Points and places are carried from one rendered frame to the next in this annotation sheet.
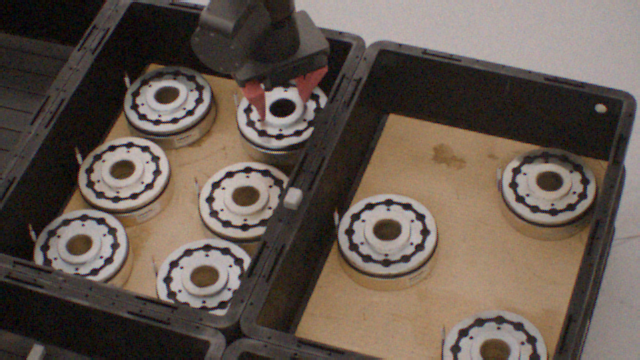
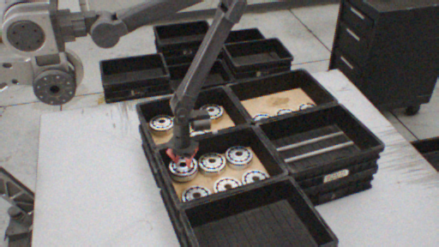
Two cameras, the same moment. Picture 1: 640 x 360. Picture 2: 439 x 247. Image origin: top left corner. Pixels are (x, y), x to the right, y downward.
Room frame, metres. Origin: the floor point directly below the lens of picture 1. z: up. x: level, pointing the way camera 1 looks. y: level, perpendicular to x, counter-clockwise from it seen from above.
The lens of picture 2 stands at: (1.74, 0.93, 1.98)
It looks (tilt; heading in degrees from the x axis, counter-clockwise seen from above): 38 degrees down; 224
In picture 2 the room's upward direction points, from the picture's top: straight up
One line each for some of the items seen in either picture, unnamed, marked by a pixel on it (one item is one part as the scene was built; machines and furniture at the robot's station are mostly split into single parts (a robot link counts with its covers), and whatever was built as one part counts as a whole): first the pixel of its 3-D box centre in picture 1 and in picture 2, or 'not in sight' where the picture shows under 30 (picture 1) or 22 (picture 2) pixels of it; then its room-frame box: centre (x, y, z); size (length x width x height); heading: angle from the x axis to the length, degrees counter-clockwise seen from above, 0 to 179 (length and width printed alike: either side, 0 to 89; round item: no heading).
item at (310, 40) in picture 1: (270, 31); (182, 140); (0.98, 0.03, 1.00); 0.10 x 0.07 x 0.07; 110
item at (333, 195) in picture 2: not in sight; (312, 167); (0.55, 0.31, 0.76); 0.40 x 0.30 x 0.12; 155
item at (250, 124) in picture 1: (283, 112); (183, 165); (0.98, 0.03, 0.88); 0.10 x 0.10 x 0.01
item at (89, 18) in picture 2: not in sight; (99, 28); (1.14, -0.11, 1.43); 0.10 x 0.05 x 0.09; 149
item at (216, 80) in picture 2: not in sight; (198, 95); (0.06, -0.86, 0.31); 0.40 x 0.30 x 0.34; 149
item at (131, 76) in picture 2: not in sight; (137, 98); (0.40, -1.06, 0.37); 0.40 x 0.30 x 0.45; 149
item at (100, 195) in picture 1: (123, 173); (227, 188); (0.94, 0.21, 0.86); 0.10 x 0.10 x 0.01
